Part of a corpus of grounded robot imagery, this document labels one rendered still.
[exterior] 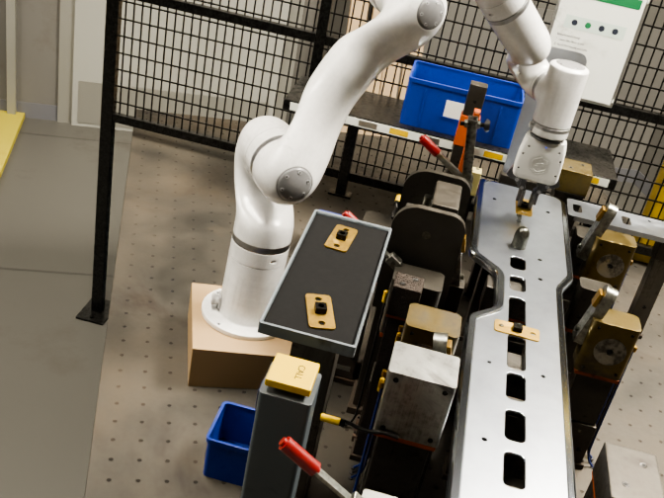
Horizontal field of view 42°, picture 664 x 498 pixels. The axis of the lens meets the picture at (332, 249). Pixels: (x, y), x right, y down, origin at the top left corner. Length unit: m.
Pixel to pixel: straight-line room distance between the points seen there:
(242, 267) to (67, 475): 1.05
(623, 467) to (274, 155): 0.79
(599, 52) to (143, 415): 1.51
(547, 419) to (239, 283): 0.68
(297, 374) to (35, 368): 1.89
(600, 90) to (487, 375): 1.21
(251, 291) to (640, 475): 0.82
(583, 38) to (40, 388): 1.90
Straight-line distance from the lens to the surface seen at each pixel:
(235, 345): 1.78
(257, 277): 1.75
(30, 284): 3.34
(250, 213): 1.72
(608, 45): 2.48
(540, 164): 1.97
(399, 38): 1.60
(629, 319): 1.72
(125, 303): 2.02
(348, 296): 1.30
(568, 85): 1.89
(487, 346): 1.57
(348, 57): 1.63
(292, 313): 1.24
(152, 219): 2.36
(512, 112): 2.33
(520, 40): 1.78
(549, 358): 1.60
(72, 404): 2.82
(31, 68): 4.56
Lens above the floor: 1.86
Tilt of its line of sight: 30 degrees down
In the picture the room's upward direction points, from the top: 12 degrees clockwise
